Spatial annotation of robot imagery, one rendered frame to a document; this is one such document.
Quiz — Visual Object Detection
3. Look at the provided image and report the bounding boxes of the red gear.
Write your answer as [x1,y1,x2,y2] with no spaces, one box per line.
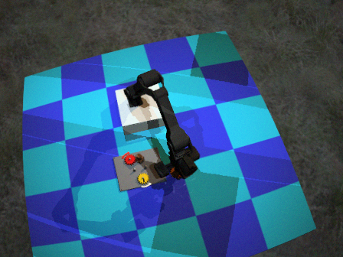
[124,154,136,166]

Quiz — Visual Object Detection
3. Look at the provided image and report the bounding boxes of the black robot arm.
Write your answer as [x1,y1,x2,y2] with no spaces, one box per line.
[124,69,198,179]

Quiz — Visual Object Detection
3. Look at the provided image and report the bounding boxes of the yellow gear with black stripe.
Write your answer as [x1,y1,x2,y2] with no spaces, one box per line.
[137,173,150,184]

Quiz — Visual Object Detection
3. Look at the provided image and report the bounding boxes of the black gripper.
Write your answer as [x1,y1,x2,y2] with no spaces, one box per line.
[154,146,201,178]

